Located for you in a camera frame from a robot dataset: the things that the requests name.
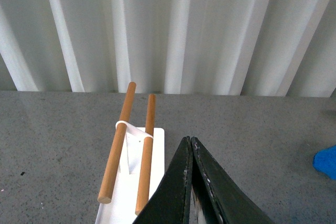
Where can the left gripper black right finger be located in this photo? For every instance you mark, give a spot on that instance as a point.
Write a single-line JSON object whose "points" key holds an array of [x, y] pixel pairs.
{"points": [[217, 199]]}

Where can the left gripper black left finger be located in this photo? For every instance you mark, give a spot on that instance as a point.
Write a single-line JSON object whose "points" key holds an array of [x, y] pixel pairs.
{"points": [[170, 203]]}

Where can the blue microfiber cloth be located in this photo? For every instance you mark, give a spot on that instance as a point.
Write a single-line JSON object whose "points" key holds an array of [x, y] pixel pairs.
{"points": [[324, 161]]}

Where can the right wooden rack rod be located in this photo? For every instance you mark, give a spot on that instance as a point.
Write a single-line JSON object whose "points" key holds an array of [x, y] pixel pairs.
{"points": [[145, 170]]}

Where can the wooden rack rod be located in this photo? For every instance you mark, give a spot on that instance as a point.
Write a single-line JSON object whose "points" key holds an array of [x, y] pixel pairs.
{"points": [[145, 170], [110, 173]]}

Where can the white towel rack stand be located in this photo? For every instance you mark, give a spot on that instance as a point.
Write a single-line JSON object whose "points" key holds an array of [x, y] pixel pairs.
{"points": [[123, 204]]}

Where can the left wooden rack rod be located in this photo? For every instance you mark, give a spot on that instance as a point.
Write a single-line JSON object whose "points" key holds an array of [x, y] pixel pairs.
{"points": [[110, 173]]}

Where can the white pleated curtain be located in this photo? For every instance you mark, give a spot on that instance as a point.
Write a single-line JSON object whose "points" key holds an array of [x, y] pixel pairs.
{"points": [[225, 47]]}

